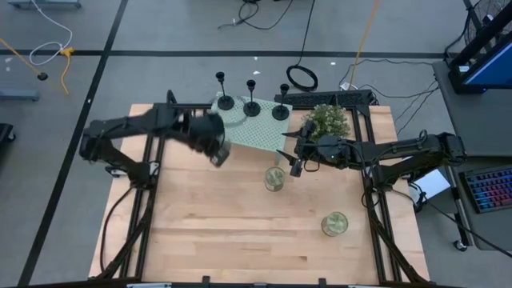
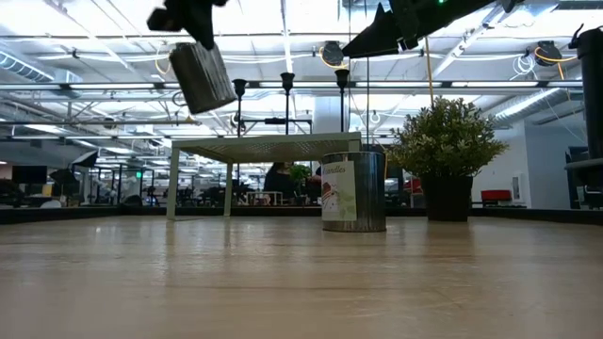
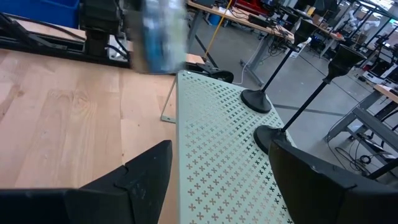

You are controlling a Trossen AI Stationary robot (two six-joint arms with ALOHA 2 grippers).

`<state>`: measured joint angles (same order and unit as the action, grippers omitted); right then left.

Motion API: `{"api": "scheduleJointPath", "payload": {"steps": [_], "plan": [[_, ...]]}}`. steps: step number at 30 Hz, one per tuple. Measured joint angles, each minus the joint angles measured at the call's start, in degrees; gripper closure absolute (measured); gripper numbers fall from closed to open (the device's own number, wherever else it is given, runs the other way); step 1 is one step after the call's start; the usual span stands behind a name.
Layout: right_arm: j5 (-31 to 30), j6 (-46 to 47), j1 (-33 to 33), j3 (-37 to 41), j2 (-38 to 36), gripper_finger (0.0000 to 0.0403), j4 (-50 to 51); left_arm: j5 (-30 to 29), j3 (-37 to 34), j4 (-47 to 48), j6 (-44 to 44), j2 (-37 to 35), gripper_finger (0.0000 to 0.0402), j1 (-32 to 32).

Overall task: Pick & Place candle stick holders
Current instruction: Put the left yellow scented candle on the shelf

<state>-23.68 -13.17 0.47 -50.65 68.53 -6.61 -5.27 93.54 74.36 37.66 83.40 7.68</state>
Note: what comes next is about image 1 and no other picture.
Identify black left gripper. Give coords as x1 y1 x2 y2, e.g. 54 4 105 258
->
186 113 233 166

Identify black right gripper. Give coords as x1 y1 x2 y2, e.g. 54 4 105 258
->
276 119 327 178

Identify black candlestick holder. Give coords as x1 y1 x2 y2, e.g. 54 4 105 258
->
271 82 290 122
242 78 262 118
214 70 236 112

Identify mint green mesh shelf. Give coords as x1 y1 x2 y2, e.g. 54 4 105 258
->
210 90 294 166

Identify artificial white-flowered green plant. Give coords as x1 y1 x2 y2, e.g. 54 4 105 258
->
302 102 352 143

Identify black perforated metal box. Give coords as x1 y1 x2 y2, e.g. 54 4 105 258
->
274 89 379 108

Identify white paper sheet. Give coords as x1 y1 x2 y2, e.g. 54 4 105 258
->
406 166 453 201

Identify grey desk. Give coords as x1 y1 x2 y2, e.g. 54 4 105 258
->
431 59 512 158

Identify rainbow backlit keyboard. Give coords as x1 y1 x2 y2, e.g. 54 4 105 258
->
466 167 512 214

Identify grey floor platform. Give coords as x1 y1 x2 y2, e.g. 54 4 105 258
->
0 88 41 102

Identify computer monitor blue screen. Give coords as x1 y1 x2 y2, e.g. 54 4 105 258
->
447 15 512 95

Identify black caster base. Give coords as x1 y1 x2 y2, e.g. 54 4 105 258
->
0 122 18 144

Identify grey rolling cart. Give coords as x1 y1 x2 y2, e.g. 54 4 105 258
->
446 155 512 253

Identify black floor fan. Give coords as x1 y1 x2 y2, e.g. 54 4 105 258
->
462 0 506 46

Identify black coiled floor cable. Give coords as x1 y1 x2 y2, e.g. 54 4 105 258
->
285 0 319 93

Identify black aluminium table frame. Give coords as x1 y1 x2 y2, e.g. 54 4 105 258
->
95 90 433 288

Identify thin black cables bundle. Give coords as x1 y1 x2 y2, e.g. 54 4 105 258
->
339 58 441 136

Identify tangled black floor cables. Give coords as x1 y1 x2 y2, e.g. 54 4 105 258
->
218 0 295 31

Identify orange extension cable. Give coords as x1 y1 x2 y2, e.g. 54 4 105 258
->
347 0 382 90

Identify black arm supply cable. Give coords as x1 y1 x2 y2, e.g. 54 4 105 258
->
98 184 136 274

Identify yellow plug cable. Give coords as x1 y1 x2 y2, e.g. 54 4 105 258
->
59 46 77 96

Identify yellow cord with black disc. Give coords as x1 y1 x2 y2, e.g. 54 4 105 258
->
0 38 50 82

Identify white floor cable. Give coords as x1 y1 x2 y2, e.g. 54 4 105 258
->
28 0 74 67

